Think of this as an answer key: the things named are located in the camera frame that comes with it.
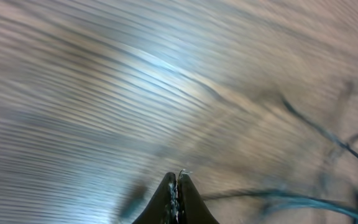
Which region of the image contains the black USB-A cable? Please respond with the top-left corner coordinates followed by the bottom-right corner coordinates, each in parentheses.
top-left (202, 188), bottom-right (358, 224)

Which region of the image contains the black USB-C cable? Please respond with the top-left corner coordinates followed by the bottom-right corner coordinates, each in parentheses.
top-left (280, 96), bottom-right (358, 175)

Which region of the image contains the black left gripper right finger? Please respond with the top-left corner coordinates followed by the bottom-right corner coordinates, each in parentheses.
top-left (177, 174), bottom-right (219, 224)

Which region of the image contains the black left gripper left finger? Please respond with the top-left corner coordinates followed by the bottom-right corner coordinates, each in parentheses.
top-left (133, 172), bottom-right (178, 224)

